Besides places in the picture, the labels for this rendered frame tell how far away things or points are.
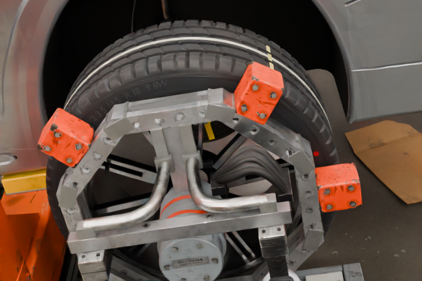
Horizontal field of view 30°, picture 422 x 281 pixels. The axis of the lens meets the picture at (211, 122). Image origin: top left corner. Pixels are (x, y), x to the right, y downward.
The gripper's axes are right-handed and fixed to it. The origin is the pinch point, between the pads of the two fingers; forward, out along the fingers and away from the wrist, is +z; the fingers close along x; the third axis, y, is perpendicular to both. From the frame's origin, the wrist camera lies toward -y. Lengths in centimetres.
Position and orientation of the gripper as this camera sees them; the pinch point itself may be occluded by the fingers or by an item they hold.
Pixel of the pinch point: (279, 273)
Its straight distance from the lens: 155.0
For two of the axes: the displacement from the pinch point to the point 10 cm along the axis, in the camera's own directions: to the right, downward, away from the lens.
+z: 0.0, -5.1, 8.6
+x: 9.8, -1.5, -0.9
